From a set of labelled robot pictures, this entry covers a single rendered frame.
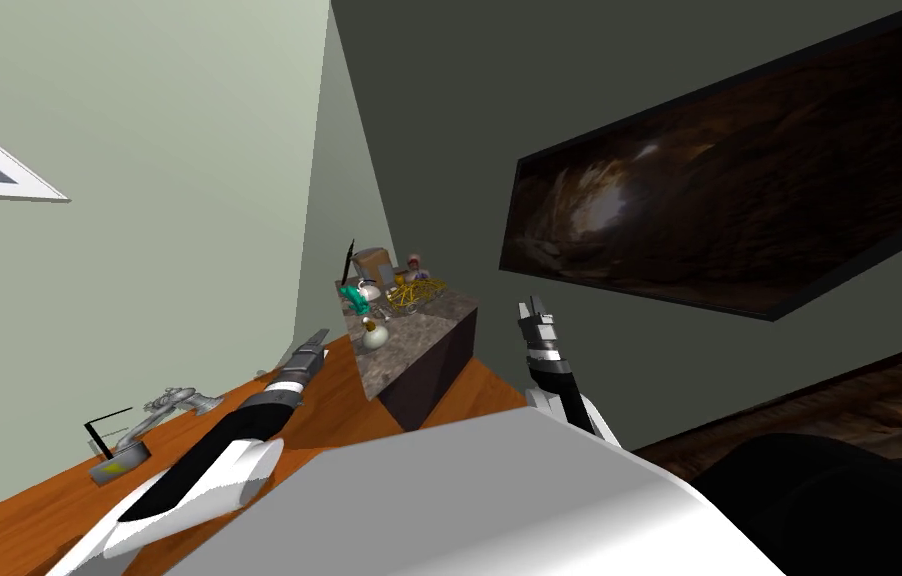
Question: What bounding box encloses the black thin bent bar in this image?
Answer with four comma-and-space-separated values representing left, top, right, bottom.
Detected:
82, 406, 136, 462

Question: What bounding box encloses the large dark brown painting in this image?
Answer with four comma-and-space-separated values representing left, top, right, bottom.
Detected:
497, 0, 902, 324

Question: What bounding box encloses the dark cabinet with marble top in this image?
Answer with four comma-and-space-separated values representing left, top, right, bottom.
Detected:
334, 238, 481, 434

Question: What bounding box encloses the orange wooden table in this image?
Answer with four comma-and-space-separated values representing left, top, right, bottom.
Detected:
0, 334, 534, 576

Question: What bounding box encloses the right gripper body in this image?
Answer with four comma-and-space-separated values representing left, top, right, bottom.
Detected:
520, 312, 559, 353

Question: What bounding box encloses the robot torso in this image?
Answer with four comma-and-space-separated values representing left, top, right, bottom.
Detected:
164, 403, 790, 576

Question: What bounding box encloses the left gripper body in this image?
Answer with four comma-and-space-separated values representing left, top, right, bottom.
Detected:
286, 327, 332, 387

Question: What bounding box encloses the silver desk lamp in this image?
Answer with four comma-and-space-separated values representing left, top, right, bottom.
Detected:
88, 387, 227, 488

